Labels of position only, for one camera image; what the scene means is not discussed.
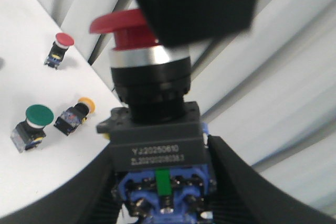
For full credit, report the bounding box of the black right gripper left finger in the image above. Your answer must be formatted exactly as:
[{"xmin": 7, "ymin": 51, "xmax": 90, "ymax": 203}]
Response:
[{"xmin": 1, "ymin": 147, "xmax": 121, "ymax": 223}]

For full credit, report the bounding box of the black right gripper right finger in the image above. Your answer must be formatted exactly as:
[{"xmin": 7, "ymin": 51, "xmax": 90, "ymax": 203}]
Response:
[{"xmin": 208, "ymin": 135, "xmax": 335, "ymax": 223}]

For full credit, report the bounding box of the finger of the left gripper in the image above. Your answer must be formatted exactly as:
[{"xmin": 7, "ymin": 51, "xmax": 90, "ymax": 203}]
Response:
[{"xmin": 136, "ymin": 0, "xmax": 256, "ymax": 47}]

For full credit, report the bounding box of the red push button switch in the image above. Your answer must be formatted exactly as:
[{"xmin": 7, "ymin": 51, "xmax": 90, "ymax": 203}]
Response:
[{"xmin": 89, "ymin": 9, "xmax": 216, "ymax": 223}]

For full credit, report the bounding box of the yellow push button on table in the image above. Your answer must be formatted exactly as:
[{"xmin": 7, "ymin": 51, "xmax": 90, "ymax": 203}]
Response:
[{"xmin": 54, "ymin": 97, "xmax": 96, "ymax": 136}]

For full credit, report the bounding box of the upright green push button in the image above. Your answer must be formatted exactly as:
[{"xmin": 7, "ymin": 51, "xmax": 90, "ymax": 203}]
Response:
[{"xmin": 10, "ymin": 104, "xmax": 54, "ymax": 153}]

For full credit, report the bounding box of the red push button on table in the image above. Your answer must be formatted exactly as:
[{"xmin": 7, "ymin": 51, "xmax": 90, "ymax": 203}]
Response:
[{"xmin": 44, "ymin": 33, "xmax": 75, "ymax": 69}]

